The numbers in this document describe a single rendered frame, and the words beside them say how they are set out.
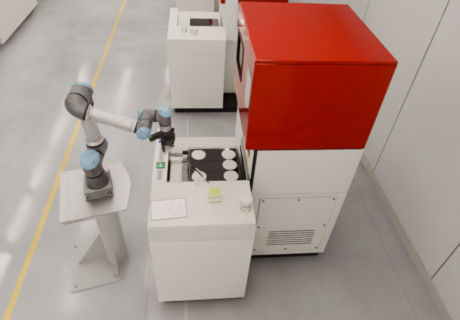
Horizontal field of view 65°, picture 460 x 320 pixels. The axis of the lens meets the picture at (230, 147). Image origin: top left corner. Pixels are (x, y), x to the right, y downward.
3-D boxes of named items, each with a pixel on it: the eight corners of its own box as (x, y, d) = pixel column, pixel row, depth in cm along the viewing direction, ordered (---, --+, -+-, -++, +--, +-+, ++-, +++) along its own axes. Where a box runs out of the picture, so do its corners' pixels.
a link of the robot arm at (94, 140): (86, 163, 235) (61, 93, 198) (92, 147, 246) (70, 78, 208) (105, 163, 235) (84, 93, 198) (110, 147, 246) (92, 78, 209)
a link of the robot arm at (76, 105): (59, 103, 189) (152, 130, 202) (66, 90, 197) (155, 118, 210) (57, 119, 196) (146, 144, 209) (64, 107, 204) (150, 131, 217)
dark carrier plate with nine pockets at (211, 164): (236, 149, 269) (236, 148, 269) (241, 183, 243) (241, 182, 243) (189, 149, 266) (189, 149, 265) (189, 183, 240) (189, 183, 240)
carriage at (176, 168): (182, 154, 267) (182, 151, 266) (181, 192, 240) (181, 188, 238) (171, 154, 267) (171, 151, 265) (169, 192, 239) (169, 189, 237)
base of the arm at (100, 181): (89, 193, 230) (85, 183, 224) (83, 177, 240) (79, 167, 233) (112, 183, 236) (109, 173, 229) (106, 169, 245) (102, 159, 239)
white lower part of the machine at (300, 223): (300, 186, 367) (317, 120, 314) (322, 258, 306) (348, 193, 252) (230, 187, 361) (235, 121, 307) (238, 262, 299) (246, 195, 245)
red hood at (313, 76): (327, 80, 286) (348, 4, 247) (364, 149, 226) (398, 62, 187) (233, 79, 279) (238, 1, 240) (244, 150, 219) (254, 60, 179)
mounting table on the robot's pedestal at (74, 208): (64, 236, 229) (59, 223, 220) (64, 185, 260) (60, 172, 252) (137, 219, 241) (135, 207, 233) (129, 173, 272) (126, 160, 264)
